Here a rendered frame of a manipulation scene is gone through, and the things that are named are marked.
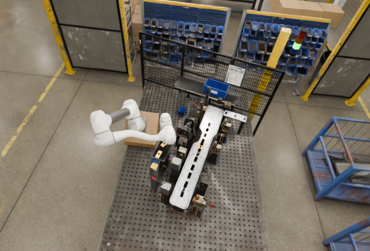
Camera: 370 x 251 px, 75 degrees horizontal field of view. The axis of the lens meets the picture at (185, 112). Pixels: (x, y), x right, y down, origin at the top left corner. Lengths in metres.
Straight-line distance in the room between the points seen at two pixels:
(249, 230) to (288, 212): 1.16
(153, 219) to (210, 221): 0.58
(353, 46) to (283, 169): 2.30
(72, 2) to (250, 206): 3.83
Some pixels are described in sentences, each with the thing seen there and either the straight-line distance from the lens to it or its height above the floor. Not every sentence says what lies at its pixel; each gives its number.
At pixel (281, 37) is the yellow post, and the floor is 1.94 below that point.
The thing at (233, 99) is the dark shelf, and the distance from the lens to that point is 3.28.
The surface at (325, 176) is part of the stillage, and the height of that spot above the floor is 0.17.
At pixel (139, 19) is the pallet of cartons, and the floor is 0.74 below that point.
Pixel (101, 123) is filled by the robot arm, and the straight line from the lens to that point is 2.21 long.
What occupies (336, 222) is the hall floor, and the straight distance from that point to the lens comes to 4.13.
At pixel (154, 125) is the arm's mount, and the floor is 0.96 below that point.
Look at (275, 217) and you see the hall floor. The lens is 3.74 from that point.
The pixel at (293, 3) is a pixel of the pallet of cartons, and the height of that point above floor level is 1.35.
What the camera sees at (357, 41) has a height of 1.35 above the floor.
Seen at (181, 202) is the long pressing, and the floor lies 1.00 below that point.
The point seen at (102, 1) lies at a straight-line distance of 4.25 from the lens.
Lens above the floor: 3.25
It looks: 48 degrees down
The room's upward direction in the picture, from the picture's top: 7 degrees clockwise
